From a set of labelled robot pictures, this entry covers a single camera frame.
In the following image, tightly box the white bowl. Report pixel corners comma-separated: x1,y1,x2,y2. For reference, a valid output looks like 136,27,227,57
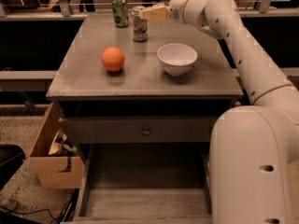
157,43,198,77

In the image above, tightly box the cardboard box with trash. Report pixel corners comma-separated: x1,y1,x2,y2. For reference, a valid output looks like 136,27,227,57
29,104,85,189

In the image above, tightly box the black bin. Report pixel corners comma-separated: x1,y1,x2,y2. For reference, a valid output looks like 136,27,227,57
0,144,25,189

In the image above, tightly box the grey wooden drawer cabinet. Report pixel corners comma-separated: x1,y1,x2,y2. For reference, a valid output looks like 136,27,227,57
46,13,244,161

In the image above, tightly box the grey top drawer with knob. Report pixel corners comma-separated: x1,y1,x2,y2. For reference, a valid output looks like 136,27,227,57
59,117,215,144

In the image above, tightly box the orange ball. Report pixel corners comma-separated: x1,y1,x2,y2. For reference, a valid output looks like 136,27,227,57
101,47,125,72

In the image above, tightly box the white 7up can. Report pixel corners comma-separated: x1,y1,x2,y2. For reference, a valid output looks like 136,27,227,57
132,6,148,42

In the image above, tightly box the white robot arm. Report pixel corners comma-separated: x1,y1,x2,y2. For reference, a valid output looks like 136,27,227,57
140,0,299,224

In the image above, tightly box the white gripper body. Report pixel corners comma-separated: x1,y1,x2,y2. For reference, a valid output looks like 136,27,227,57
169,0,192,24

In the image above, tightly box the green soda can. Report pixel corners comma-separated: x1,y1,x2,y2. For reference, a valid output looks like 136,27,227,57
112,0,129,28

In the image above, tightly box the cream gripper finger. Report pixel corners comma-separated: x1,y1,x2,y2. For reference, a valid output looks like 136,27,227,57
139,5,169,21

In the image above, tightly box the open grey middle drawer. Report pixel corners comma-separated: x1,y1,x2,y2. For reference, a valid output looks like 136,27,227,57
65,143,212,224

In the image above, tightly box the black floor cable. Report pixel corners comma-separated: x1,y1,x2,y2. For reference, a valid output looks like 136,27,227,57
0,199,74,224

